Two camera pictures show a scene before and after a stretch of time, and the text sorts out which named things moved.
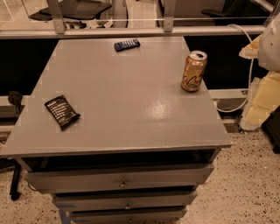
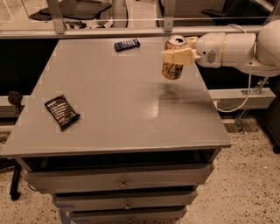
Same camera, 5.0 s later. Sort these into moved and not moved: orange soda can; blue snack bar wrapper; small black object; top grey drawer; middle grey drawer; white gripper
Moved: orange soda can; white gripper
Not moved: small black object; middle grey drawer; blue snack bar wrapper; top grey drawer
